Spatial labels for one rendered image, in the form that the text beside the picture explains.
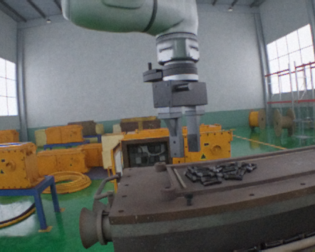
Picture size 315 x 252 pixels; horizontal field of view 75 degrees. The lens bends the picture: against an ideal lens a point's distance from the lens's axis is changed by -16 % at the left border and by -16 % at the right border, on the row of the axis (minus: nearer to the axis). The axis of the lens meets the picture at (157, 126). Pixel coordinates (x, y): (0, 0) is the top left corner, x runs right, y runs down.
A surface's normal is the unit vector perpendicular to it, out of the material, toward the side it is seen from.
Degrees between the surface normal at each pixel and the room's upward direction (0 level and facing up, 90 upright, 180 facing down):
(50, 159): 90
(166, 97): 90
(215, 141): 90
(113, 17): 140
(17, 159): 90
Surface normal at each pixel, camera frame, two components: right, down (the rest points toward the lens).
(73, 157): 0.10, 0.06
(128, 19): 0.43, 0.76
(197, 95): 0.74, -0.02
